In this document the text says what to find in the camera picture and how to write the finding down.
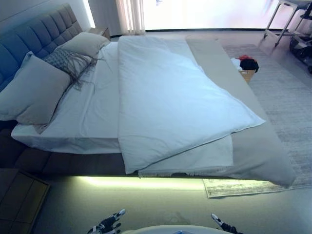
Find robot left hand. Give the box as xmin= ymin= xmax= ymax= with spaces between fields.
xmin=87 ymin=209 xmax=126 ymax=234

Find white duvet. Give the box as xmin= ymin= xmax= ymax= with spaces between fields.
xmin=117 ymin=35 xmax=266 ymax=175

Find beige curtain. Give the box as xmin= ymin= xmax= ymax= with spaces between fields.
xmin=114 ymin=0 xmax=146 ymax=32

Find beige bed runner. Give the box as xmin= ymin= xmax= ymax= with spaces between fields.
xmin=186 ymin=35 xmax=297 ymax=188

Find large beige pillow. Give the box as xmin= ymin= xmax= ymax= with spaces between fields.
xmin=0 ymin=51 xmax=71 ymax=125
xmin=57 ymin=31 xmax=110 ymax=59

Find grey area rug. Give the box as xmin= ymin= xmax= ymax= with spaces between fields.
xmin=202 ymin=43 xmax=312 ymax=199

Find mattress with white sheet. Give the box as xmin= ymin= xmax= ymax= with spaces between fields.
xmin=11 ymin=41 xmax=122 ymax=155

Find black garment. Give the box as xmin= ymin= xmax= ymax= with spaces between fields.
xmin=240 ymin=58 xmax=259 ymax=73

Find grey fringed decorative cushion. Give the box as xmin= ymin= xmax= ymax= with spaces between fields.
xmin=43 ymin=47 xmax=103 ymax=93

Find dark wheeled cart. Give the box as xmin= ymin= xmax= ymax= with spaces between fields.
xmin=289 ymin=7 xmax=312 ymax=66

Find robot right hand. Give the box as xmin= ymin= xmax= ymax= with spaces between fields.
xmin=211 ymin=213 xmax=238 ymax=234

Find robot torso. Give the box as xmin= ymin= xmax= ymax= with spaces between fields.
xmin=120 ymin=225 xmax=221 ymax=234

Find metal table frame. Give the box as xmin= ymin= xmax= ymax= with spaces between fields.
xmin=263 ymin=0 xmax=308 ymax=47

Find dark wooden nightstand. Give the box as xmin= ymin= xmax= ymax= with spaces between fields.
xmin=0 ymin=168 xmax=51 ymax=234

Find white garment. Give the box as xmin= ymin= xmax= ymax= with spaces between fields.
xmin=230 ymin=58 xmax=243 ymax=72

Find grey tufted headboard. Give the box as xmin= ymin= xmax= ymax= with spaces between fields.
xmin=0 ymin=3 xmax=83 ymax=92

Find small wooden nightstand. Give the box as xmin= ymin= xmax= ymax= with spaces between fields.
xmin=89 ymin=26 xmax=110 ymax=39

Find cardboard box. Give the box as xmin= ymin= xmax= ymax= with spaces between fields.
xmin=240 ymin=69 xmax=255 ymax=85

